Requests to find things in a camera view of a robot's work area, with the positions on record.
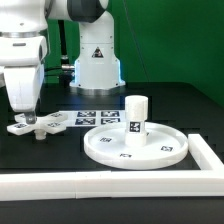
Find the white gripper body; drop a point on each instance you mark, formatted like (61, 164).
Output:
(23, 85)

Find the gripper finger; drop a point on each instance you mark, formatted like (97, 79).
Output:
(30, 117)

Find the white cross-shaped table base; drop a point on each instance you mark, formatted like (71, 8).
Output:
(52, 123)

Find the white round table top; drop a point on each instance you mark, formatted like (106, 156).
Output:
(164, 146)

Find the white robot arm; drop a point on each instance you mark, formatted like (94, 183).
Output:
(24, 45)

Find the white marker sheet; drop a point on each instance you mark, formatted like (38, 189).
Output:
(92, 118)

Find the white L-shaped fence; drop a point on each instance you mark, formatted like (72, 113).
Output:
(207, 180)

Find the black camera stand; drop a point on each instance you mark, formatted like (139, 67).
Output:
(67, 68)

